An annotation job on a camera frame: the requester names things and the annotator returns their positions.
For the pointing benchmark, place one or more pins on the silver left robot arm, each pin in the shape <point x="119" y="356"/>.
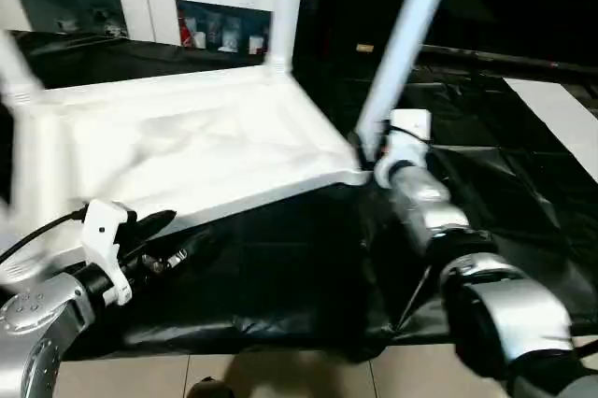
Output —
<point x="42" y="323"/>

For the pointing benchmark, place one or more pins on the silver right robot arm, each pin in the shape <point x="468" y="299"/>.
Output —
<point x="444" y="220"/>

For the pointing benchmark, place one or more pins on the small yellow label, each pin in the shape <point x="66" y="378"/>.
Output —
<point x="364" y="47"/>

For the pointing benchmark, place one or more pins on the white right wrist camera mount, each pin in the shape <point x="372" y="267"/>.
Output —
<point x="406" y="141"/>

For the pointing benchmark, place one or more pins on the white plastic table top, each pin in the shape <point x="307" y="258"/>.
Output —
<point x="187" y="136"/>

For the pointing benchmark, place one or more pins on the white plastic table leg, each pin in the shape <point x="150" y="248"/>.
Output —
<point x="406" y="52"/>
<point x="285" y="10"/>
<point x="18" y="75"/>

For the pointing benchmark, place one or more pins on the black flat screen television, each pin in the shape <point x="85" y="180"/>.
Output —
<point x="514" y="59"/>

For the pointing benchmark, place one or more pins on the black plastic mat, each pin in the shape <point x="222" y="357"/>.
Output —
<point x="303" y="253"/>

